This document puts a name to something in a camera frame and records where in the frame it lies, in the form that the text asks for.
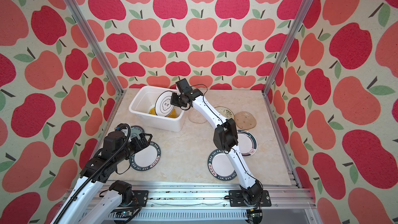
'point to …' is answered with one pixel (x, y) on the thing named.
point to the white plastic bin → (142, 98)
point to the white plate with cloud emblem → (163, 106)
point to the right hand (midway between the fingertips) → (172, 101)
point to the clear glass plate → (195, 116)
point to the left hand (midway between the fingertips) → (149, 139)
